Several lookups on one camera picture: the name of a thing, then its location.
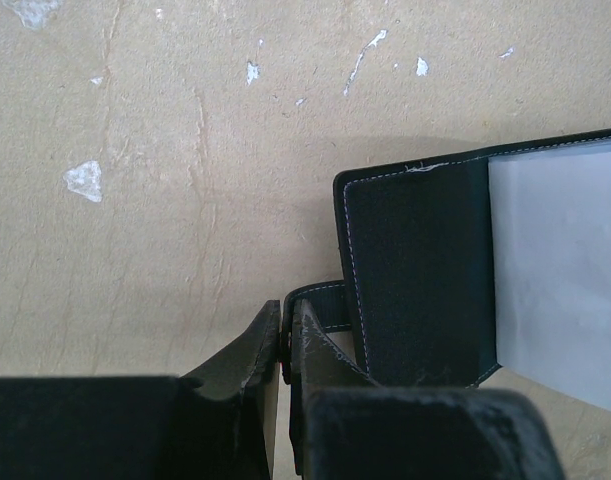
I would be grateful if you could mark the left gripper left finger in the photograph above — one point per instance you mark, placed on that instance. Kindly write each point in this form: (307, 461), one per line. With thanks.
(215, 422)

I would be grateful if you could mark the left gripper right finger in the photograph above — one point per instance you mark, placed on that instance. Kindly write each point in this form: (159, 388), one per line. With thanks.
(343, 425)

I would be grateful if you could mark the black leather card holder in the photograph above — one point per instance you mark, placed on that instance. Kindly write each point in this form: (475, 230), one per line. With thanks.
(458, 265)

